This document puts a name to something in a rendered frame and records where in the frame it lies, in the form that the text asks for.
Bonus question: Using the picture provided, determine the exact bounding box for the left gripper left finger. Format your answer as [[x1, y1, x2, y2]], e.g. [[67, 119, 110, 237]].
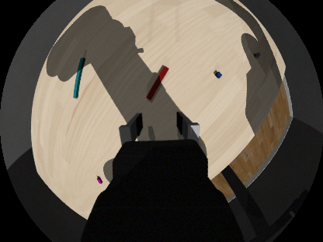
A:
[[119, 112, 143, 146]]

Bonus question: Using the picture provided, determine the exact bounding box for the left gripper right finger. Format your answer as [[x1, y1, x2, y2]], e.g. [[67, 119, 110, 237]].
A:
[[177, 112, 200, 143]]

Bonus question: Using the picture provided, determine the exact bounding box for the turquoise rod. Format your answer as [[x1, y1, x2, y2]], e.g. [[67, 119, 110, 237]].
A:
[[74, 58, 86, 99]]

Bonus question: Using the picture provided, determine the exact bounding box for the red rod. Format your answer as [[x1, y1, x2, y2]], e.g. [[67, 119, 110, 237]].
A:
[[146, 67, 168, 100]]

